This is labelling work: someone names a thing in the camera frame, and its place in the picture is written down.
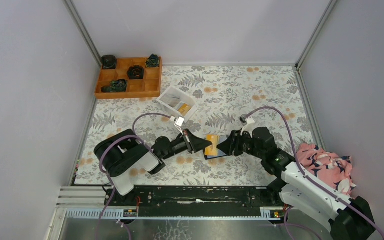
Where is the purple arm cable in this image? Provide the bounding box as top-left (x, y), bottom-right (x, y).
top-left (94, 113), bottom-right (176, 240)
top-left (240, 105), bottom-right (384, 240)

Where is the pink patterned cloth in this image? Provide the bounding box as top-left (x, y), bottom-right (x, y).
top-left (297, 143), bottom-right (356, 196)

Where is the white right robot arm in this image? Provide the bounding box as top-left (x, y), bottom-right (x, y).
top-left (217, 127), bottom-right (376, 240)

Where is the slotted white cable duct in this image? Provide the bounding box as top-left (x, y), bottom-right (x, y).
top-left (66, 207), bottom-right (284, 221)

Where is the dark green rolled item front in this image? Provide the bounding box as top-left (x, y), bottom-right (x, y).
top-left (100, 79), bottom-right (127, 93)

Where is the orange compartment tray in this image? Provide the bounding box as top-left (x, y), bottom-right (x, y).
top-left (94, 57), bottom-right (163, 100)

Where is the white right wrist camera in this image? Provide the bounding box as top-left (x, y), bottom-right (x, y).
top-left (239, 114), bottom-right (256, 136)

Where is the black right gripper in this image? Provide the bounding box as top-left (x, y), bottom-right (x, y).
top-left (216, 128), bottom-right (265, 160)

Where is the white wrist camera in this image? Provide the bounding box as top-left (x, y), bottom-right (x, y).
top-left (170, 116), bottom-right (185, 135)
top-left (239, 114), bottom-right (256, 136)

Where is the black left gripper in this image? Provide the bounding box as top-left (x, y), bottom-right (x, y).
top-left (161, 128), bottom-right (211, 161)

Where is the floral paper table mat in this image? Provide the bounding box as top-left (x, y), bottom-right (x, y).
top-left (74, 66), bottom-right (314, 186)

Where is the white plastic card box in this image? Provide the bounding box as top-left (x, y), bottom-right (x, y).
top-left (156, 86), bottom-right (199, 122)

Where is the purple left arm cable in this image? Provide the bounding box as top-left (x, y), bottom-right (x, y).
top-left (94, 113), bottom-right (176, 240)

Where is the orange gold card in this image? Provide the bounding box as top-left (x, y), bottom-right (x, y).
top-left (204, 134), bottom-right (220, 157)

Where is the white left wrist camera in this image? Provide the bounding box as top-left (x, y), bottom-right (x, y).
top-left (170, 116), bottom-right (185, 135)

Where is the black metal base rail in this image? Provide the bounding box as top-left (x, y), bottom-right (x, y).
top-left (104, 185), bottom-right (288, 215)

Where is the black red rolled item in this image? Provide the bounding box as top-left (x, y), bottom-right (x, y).
top-left (126, 65), bottom-right (145, 80)

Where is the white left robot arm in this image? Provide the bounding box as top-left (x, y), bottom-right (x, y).
top-left (93, 129), bottom-right (212, 206)

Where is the dark green rolled item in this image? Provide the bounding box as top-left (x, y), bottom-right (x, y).
top-left (145, 53), bottom-right (160, 68)
top-left (100, 79), bottom-right (127, 93)

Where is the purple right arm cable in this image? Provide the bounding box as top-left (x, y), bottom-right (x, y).
top-left (240, 105), bottom-right (384, 240)

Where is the orange card in box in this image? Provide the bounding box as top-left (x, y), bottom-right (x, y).
top-left (177, 103), bottom-right (192, 116)

